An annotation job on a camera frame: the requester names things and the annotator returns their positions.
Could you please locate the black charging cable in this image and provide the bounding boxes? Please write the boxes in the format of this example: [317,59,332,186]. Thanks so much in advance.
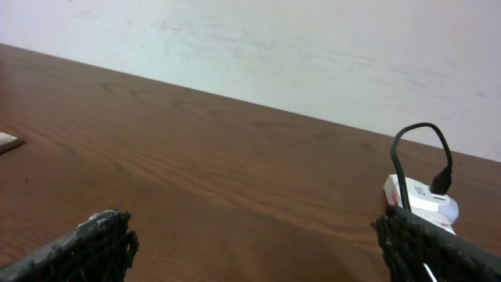
[389,121,454,213]

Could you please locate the white USB charger adapter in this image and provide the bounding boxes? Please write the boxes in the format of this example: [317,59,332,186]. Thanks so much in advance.
[405,177,459,225]

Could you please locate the white power strip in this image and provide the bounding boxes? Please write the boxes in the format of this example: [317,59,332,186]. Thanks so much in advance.
[383,174,459,234]

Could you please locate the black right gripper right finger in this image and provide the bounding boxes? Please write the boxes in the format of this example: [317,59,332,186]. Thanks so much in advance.
[371,205,500,282]

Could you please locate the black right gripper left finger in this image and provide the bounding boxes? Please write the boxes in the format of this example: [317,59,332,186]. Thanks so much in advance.
[1,209,139,282]

